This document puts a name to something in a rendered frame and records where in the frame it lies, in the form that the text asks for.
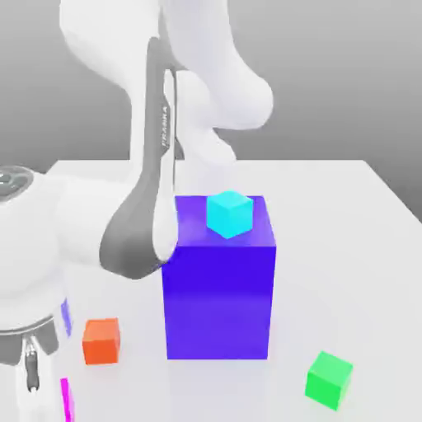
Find small cyan cube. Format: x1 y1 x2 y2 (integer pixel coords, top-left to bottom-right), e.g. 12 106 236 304
206 190 255 240

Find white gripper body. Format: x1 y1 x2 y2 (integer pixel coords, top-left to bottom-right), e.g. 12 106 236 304
0 357 66 422

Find small green cube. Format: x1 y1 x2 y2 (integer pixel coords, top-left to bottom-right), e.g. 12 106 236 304
304 350 354 412

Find large blue box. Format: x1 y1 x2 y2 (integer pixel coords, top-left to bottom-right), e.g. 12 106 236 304
161 195 278 361

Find small orange cube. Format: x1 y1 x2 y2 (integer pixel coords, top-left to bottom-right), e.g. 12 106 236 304
81 316 121 366

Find small magenta cube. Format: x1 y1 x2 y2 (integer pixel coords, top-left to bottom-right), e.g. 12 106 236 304
59 377 76 422

